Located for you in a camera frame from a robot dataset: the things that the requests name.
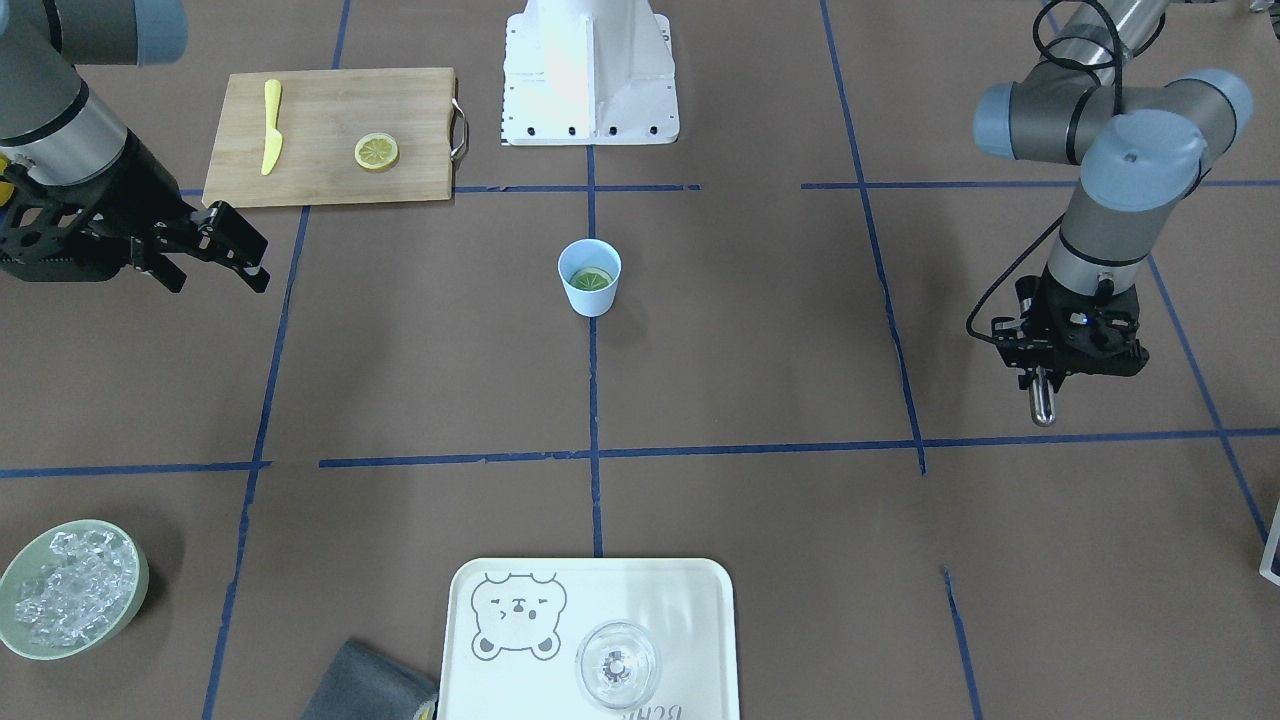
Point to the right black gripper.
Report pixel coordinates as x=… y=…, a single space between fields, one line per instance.
x=137 y=189

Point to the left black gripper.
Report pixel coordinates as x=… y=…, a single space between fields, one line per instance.
x=1032 y=306

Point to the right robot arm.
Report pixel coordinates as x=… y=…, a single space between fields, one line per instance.
x=51 y=120

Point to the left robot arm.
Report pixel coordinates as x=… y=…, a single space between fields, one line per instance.
x=1139 y=151

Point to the lemon slice on board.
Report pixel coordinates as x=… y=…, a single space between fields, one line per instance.
x=376 y=152

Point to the light blue cup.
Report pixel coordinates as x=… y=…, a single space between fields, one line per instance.
x=589 y=252

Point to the yellow plastic knife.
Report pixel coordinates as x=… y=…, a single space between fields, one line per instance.
x=273 y=139

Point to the wooden cutting board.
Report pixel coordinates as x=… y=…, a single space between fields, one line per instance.
x=323 y=114

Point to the green bowl of ice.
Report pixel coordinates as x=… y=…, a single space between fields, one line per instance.
x=72 y=589

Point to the grey folded cloth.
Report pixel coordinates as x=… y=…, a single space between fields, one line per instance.
x=363 y=684

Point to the cream bear tray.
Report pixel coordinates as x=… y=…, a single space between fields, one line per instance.
x=514 y=627

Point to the wine glass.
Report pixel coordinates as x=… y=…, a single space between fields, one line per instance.
x=618 y=666

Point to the white wire cup rack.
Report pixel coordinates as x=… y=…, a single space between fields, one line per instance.
x=1268 y=559

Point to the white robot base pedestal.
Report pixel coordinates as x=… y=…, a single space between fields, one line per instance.
x=589 y=73

